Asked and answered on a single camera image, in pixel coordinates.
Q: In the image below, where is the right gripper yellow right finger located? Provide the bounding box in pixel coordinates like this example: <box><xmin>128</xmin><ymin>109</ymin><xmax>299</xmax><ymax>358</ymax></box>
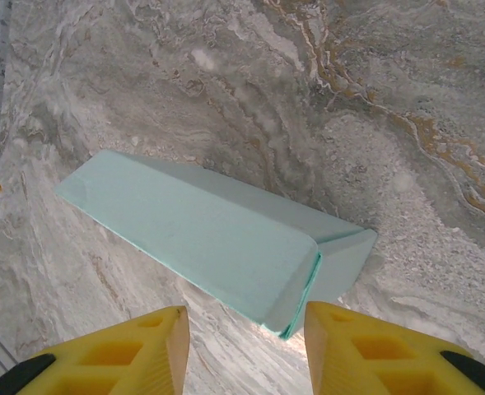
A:
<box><xmin>305</xmin><ymin>300</ymin><xmax>485</xmax><ymax>395</ymax></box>

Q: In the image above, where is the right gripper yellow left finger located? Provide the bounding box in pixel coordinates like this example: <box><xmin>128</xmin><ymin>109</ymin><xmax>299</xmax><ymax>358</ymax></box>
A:
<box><xmin>0</xmin><ymin>306</ymin><xmax>191</xmax><ymax>395</ymax></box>

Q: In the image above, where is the light blue paper box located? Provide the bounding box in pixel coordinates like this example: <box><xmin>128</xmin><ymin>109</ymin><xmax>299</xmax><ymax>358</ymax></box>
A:
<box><xmin>54</xmin><ymin>149</ymin><xmax>378</xmax><ymax>341</ymax></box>

